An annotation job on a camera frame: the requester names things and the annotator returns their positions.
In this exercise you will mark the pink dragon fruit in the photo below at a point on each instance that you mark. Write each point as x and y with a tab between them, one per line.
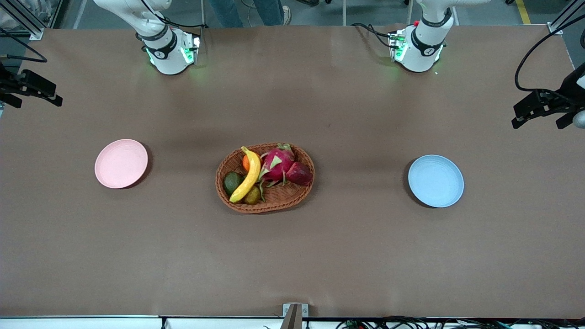
276	165

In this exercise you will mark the brown-green kiwi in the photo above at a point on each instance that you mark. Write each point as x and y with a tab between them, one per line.
252	196

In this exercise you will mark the blue plate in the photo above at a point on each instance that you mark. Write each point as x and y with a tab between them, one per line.
434	182

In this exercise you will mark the aluminium frame profile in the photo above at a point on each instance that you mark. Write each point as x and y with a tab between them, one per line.
27	25
558	26

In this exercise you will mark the thin white pole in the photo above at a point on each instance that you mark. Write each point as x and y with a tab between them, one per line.
410	13
202	13
344	13

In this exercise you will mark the person legs in jeans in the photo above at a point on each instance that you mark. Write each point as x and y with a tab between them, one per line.
265	11

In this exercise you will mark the pink plate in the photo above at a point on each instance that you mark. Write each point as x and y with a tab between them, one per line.
119	164

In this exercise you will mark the yellow banana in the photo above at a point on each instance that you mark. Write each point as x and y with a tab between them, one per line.
250	176

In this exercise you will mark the orange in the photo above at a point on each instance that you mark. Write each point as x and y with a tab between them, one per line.
245	163

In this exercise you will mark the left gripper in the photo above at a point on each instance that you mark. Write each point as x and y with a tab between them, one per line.
568	90

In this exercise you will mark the dark red apple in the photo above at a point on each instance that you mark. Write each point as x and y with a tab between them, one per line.
300	174

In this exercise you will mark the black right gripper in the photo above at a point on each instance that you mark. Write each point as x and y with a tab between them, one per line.
6	85

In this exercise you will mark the green avocado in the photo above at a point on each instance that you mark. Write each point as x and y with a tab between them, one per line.
231	183

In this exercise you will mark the brown wicker basket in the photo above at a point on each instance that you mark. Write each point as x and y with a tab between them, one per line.
283	196

